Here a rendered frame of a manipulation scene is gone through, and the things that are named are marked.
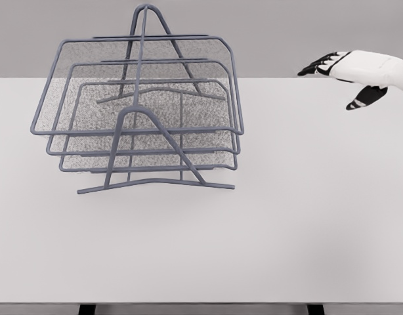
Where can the large grey mesh tray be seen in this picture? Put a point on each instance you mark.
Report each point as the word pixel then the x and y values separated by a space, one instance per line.
pixel 51 108

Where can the medium grey mesh tray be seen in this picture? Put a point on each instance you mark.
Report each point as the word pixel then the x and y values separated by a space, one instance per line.
pixel 57 145

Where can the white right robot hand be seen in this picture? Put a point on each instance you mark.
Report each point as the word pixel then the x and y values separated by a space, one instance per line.
pixel 359 69

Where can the small grey mesh tray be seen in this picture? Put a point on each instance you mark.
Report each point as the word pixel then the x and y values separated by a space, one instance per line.
pixel 90 161

